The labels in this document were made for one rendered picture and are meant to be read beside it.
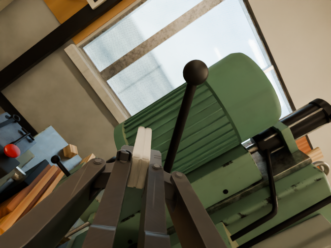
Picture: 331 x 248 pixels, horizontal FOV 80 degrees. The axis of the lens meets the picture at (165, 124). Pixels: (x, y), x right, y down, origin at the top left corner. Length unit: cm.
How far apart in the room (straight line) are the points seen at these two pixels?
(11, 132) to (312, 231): 66
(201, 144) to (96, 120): 155
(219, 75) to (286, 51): 161
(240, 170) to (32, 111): 187
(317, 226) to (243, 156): 20
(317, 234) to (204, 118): 32
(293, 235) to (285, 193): 9
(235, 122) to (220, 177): 13
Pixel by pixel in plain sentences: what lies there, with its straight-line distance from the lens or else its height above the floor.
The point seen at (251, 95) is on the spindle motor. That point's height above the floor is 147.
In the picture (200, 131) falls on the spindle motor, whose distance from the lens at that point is 37.
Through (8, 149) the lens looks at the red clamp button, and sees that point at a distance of 50.
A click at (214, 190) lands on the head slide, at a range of 46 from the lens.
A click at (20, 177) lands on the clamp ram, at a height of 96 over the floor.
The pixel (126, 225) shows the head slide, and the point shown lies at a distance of 51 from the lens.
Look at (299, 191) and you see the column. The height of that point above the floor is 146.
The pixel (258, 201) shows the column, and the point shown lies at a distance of 48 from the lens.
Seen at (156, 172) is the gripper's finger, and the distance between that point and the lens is 16.
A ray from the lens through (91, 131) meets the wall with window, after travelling 191.
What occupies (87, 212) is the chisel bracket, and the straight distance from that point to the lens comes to 55.
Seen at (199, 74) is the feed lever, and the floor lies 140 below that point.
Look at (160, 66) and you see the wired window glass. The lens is 177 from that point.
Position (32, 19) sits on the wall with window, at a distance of 198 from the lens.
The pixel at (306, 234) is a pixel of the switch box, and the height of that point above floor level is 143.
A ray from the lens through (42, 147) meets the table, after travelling 75.
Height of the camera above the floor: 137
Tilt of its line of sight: 9 degrees down
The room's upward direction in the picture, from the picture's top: 59 degrees clockwise
